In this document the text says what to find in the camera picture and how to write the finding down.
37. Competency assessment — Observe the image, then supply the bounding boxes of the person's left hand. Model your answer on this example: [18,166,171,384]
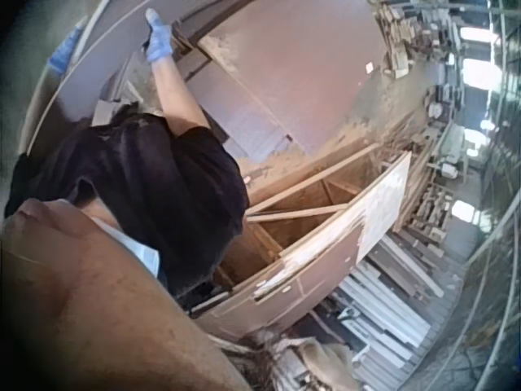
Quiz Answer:
[47,24,85,75]

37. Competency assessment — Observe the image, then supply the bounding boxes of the person's right hand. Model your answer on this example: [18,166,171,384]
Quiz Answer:
[144,7,176,64]

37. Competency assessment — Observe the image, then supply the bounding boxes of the large thin brown board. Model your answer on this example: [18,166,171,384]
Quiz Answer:
[19,0,164,158]

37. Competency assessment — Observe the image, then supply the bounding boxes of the dark brown wood strips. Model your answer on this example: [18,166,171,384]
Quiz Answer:
[169,18,215,85]

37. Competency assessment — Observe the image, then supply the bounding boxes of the small light wood piece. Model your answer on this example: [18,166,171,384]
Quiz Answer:
[90,99,125,128]

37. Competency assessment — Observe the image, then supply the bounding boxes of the large brown panel with sawdust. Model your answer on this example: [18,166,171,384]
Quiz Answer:
[198,0,394,158]

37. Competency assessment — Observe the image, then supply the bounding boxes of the pile of wood offcuts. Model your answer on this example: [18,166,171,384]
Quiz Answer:
[372,0,422,81]

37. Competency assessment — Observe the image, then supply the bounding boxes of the pale whitish plywood sheet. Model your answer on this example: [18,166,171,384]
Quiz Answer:
[252,150,413,302]

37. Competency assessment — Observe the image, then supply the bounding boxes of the brown panel with chipped edge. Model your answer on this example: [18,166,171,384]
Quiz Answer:
[190,222,370,341]

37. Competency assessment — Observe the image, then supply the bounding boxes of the white workshop machine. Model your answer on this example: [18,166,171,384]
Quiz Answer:
[431,159,470,181]

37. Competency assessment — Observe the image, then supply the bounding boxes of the crate of wood blocks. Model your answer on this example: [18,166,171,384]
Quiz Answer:
[406,182,453,245]

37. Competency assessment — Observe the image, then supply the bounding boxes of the stack of grey planks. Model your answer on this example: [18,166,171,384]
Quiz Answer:
[309,234,449,380]

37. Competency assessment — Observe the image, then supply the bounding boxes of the tan sack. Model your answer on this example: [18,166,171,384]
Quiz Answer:
[260,337,361,391]

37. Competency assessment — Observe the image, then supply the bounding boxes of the open wooden frame bench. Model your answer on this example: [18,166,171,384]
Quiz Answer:
[211,142,408,286]

